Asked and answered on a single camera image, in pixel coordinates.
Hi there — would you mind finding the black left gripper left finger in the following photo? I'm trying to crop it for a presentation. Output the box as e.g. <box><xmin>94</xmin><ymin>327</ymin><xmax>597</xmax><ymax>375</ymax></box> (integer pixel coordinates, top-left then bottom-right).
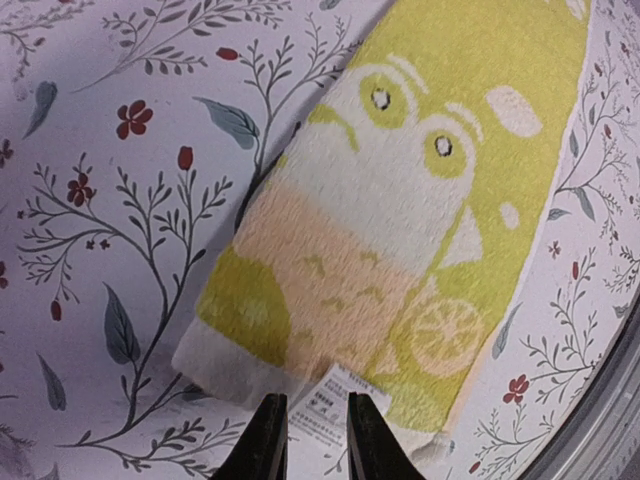
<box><xmin>210</xmin><ymin>394</ymin><xmax>288</xmax><ymax>480</ymax></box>

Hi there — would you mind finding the floral patterned table mat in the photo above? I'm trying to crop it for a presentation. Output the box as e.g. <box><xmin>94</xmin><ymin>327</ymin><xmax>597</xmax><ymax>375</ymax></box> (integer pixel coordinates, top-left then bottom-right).
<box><xmin>1</xmin><ymin>1</ymin><xmax>639</xmax><ymax>479</ymax></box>

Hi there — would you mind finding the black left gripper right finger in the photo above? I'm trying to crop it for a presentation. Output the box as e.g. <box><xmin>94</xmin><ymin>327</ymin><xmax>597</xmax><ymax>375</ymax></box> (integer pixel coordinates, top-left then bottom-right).
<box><xmin>347</xmin><ymin>392</ymin><xmax>424</xmax><ymax>480</ymax></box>

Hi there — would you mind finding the aluminium front rail base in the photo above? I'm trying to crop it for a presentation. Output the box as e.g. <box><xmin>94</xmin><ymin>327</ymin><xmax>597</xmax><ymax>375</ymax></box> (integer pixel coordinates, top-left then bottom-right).
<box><xmin>520</xmin><ymin>304</ymin><xmax>639</xmax><ymax>479</ymax></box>

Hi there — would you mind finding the green crocodile pattern towel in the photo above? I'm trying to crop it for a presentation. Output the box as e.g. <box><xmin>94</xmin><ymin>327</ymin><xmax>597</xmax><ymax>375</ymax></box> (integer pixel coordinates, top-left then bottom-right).
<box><xmin>172</xmin><ymin>1</ymin><xmax>590</xmax><ymax>462</ymax></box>

